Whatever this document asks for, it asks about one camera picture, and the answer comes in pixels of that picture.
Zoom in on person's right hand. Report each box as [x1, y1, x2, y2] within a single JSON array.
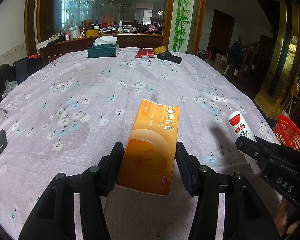
[[273, 197, 300, 236]]

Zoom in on teal tissue box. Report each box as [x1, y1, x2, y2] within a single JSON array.
[[87, 35, 120, 58]]

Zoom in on clear plastic bag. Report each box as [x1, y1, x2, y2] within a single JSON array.
[[2, 80, 18, 99]]

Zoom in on lilac floral tablecloth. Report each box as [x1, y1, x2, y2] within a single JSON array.
[[0, 48, 281, 239]]

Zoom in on red flat packet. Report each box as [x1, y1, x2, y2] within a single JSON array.
[[135, 48, 155, 59]]

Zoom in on orange medicine box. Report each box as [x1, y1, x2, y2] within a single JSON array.
[[116, 100, 179, 196]]

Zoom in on white red tube bottle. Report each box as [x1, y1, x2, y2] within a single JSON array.
[[225, 110, 262, 175]]

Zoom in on black pouch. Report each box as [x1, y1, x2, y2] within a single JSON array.
[[157, 51, 182, 64]]

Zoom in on red plastic basket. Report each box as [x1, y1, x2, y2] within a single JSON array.
[[274, 115, 300, 152]]

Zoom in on dark blue bag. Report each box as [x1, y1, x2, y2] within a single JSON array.
[[13, 57, 44, 84]]

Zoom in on wooden counter ledge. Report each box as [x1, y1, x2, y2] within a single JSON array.
[[39, 33, 163, 64]]

